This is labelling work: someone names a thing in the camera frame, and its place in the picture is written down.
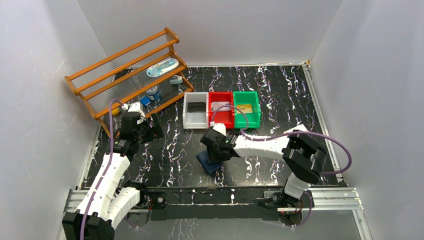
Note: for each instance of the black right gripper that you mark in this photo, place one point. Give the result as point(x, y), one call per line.
point(212, 156)

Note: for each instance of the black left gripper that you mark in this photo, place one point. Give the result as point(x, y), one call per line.
point(151, 126)

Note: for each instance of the blue card holder wallet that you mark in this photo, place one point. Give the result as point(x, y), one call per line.
point(209, 167)

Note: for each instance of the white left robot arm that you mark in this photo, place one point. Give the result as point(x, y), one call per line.
point(105, 205)

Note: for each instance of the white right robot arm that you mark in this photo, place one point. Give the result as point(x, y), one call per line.
point(304, 156)

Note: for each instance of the white VIP card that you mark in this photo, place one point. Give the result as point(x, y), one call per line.
point(220, 106)

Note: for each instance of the gold credit card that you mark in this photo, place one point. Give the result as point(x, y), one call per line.
point(245, 108)

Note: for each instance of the small blue box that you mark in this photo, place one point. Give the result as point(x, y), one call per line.
point(145, 101)

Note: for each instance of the red plastic bin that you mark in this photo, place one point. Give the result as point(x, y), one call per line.
point(225, 117)

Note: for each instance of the white plastic bin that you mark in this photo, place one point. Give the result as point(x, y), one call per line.
point(195, 120)

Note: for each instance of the yellow small block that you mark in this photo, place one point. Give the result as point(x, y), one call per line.
point(115, 112)

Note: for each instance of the orange wooden shelf rack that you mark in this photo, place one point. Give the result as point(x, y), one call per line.
point(122, 76)

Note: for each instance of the pale green tape dispenser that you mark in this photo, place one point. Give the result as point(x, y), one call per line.
point(176, 80)

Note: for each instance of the green plastic bin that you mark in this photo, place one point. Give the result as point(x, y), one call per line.
point(249, 97)

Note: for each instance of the white box with red logo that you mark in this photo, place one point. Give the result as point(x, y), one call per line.
point(300, 127)

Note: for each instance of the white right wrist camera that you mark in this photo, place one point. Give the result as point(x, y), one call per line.
point(221, 128)

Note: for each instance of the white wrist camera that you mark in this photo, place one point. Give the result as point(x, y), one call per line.
point(136, 107)
point(221, 128)

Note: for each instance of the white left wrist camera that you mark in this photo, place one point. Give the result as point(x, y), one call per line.
point(136, 107)

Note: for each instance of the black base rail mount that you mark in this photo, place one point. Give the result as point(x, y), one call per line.
point(266, 203)

